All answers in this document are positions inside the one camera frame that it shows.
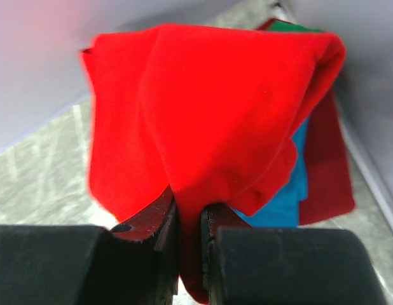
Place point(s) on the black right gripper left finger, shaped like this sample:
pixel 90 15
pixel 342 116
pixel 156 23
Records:
pixel 136 262

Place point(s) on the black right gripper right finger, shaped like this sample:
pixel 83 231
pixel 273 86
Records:
pixel 249 265

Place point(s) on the bright red t-shirt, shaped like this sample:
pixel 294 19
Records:
pixel 153 90

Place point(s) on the folded blue t-shirt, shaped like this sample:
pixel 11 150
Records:
pixel 283 209

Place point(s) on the folded dark red t-shirt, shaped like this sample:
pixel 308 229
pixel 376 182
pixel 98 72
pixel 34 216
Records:
pixel 248 160

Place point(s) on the folded green t-shirt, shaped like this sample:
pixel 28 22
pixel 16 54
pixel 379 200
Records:
pixel 282 26

